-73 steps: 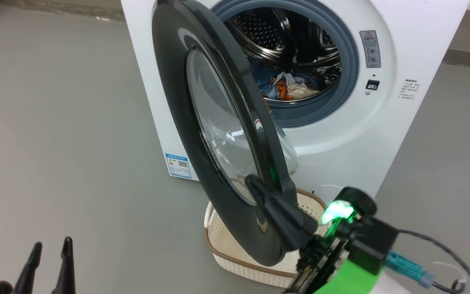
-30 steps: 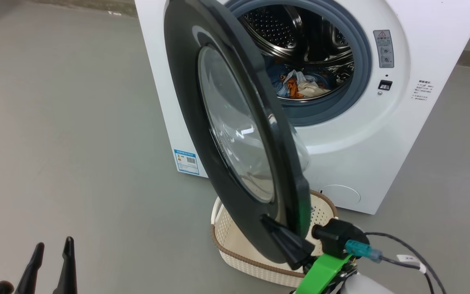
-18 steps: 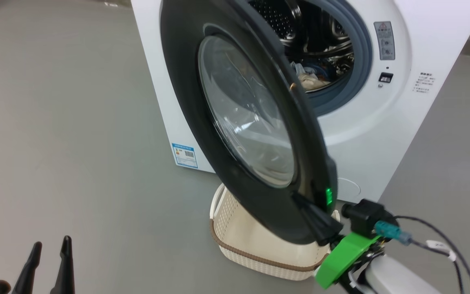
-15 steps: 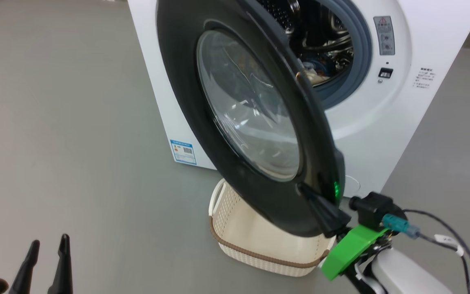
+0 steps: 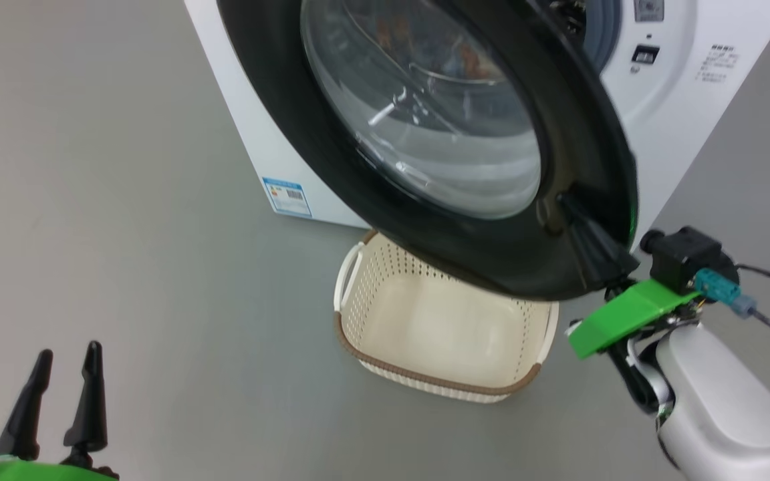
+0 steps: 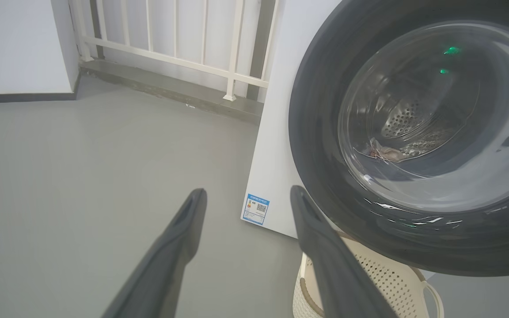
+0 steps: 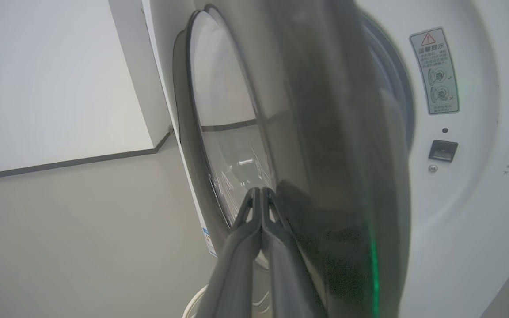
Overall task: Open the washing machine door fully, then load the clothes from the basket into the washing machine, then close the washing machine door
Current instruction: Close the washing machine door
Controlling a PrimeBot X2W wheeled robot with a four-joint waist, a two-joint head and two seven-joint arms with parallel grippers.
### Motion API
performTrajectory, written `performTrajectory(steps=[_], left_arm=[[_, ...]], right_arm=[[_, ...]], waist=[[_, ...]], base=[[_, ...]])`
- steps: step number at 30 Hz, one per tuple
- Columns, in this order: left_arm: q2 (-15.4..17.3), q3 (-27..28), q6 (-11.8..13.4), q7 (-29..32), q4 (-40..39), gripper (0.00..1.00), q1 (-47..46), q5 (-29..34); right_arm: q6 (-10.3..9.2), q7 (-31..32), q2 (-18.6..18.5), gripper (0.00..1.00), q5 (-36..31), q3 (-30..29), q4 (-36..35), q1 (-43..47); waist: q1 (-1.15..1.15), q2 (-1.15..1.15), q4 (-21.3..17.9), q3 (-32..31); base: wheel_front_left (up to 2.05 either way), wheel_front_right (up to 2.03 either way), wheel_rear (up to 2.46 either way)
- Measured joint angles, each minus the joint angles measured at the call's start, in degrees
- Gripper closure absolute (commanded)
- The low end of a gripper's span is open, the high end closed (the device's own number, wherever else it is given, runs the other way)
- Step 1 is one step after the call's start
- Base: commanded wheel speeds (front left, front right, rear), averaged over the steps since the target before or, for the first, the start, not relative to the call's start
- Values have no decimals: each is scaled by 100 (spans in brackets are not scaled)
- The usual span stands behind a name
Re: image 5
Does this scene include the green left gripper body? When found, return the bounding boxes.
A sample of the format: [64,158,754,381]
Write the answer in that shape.
[0,457,118,481]

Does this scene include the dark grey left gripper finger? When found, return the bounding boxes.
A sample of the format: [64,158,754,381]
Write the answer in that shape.
[0,349,53,462]
[63,341,108,466]

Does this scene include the teal right cable connector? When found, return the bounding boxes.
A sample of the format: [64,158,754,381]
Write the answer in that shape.
[694,269,757,319]

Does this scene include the cream perforated laundry basket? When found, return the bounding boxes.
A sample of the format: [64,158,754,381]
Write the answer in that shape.
[334,229,559,404]

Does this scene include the black round glass machine door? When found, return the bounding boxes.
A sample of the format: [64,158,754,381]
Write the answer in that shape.
[217,0,640,301]

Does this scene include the blue energy label sticker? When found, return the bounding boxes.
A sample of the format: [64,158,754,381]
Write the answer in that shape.
[262,176,313,218]

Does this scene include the white washing machine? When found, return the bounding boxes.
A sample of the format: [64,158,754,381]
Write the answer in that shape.
[183,0,770,252]

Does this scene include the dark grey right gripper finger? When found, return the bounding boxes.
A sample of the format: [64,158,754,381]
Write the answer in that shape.
[557,194,640,289]

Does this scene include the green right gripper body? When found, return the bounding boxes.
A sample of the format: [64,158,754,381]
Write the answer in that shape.
[567,279,700,360]

